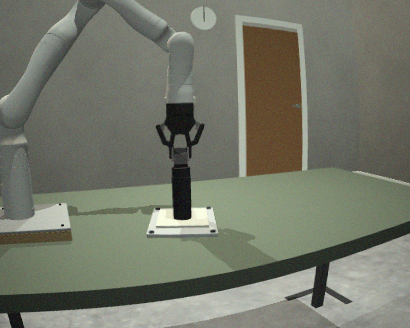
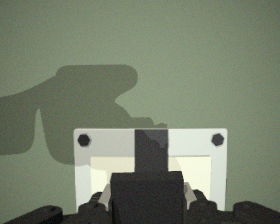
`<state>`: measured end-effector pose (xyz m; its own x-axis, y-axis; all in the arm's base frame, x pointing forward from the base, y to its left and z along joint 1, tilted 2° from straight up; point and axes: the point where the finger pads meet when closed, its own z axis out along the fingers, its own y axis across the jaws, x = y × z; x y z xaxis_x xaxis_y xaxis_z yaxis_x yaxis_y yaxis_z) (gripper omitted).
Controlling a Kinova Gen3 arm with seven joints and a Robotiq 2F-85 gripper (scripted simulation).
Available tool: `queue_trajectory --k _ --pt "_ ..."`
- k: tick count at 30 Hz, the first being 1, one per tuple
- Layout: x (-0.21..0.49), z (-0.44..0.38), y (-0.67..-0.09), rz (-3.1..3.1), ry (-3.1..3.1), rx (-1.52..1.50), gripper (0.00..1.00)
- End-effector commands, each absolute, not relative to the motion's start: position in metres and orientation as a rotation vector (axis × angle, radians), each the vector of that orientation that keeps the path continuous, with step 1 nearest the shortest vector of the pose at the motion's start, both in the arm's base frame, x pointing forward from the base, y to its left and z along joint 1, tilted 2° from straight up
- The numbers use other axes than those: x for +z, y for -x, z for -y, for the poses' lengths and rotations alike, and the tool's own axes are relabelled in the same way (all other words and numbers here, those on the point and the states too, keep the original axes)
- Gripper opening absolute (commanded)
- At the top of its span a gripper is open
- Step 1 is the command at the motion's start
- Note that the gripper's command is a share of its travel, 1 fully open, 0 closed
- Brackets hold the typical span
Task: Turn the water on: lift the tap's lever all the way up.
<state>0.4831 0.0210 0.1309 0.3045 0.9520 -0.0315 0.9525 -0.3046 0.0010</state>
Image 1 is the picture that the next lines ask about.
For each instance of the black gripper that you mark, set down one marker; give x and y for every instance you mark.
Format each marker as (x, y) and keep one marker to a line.
(180, 120)

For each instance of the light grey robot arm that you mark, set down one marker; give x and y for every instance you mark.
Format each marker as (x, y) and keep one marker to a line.
(16, 107)

